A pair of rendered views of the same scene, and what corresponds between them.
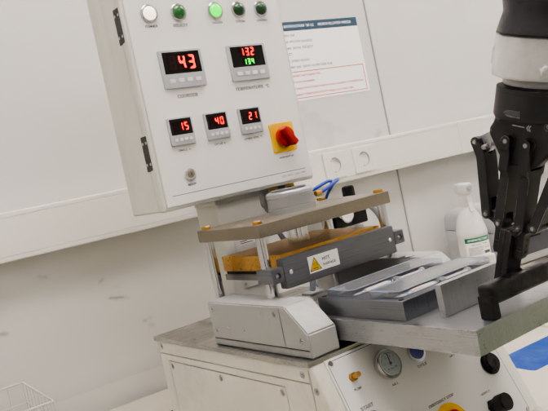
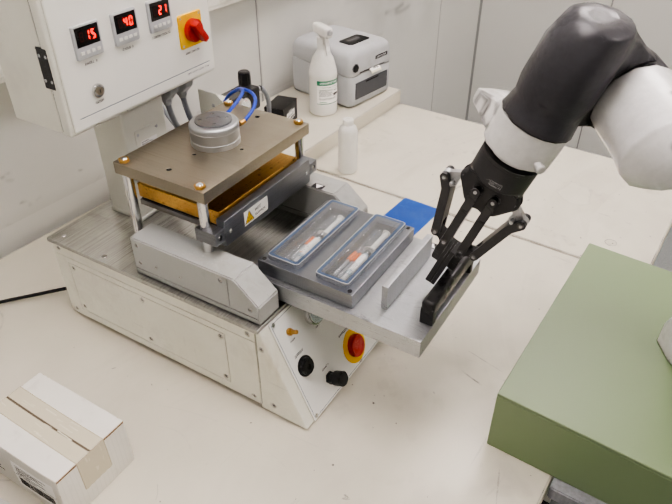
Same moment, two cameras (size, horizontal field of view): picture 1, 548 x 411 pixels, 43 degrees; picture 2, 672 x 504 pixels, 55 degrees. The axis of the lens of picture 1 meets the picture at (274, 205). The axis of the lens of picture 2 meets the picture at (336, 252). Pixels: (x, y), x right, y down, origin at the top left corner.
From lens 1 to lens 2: 0.48 m
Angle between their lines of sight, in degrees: 40
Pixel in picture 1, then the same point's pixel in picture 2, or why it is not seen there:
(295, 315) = (245, 288)
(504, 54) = (508, 139)
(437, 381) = not seen: hidden behind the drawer
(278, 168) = (184, 66)
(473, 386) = not seen: hidden behind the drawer
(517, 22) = (531, 120)
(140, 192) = (31, 100)
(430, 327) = (378, 325)
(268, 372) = (206, 318)
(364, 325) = (309, 300)
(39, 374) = not seen: outside the picture
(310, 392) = (253, 347)
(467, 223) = (322, 67)
